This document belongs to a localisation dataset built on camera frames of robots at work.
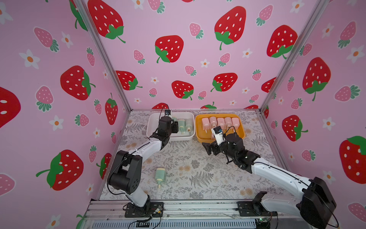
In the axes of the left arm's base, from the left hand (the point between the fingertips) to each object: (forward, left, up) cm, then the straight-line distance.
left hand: (174, 120), depth 92 cm
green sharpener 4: (-33, +6, -11) cm, 35 cm away
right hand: (-14, -24, +3) cm, 29 cm away
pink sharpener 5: (+8, -45, -10) cm, 47 cm away
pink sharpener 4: (+7, -39, -10) cm, 41 cm away
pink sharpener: (+6, -23, -10) cm, 26 cm away
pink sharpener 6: (-21, -22, +13) cm, 33 cm away
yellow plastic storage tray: (-1, -19, -16) cm, 25 cm away
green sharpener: (0, -1, +1) cm, 2 cm away
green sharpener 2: (+3, -5, -9) cm, 11 cm away
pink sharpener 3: (+7, -34, -10) cm, 36 cm away
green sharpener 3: (+4, -10, -9) cm, 14 cm away
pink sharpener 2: (+7, -28, -9) cm, 30 cm away
